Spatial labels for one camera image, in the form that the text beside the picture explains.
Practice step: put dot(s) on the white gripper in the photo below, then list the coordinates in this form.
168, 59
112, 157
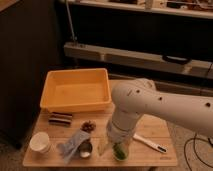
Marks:
115, 135

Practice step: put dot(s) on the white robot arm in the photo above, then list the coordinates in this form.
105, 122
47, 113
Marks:
134, 98

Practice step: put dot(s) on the yellow plastic tray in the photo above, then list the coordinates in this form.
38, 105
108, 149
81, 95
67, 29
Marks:
76, 90

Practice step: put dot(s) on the green round vegetable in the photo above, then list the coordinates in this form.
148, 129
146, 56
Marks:
118, 152

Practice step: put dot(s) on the small metal cup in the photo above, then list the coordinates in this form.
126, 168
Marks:
85, 149

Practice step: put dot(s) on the brown pine cone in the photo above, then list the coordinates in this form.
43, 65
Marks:
88, 126

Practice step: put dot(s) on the grey blue cloth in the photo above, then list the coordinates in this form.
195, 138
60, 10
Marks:
68, 149

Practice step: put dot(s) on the dark striped block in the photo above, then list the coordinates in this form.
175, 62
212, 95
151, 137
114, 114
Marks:
60, 119

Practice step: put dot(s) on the white paper cup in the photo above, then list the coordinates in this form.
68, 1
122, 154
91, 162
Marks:
40, 142

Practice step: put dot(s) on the grey vertical pole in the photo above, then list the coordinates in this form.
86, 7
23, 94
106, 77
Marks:
73, 37

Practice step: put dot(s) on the grey metal bench rail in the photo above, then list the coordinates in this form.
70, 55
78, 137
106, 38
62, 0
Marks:
137, 59

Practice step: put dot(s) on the black handle on rail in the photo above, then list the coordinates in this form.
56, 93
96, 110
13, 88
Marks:
176, 60

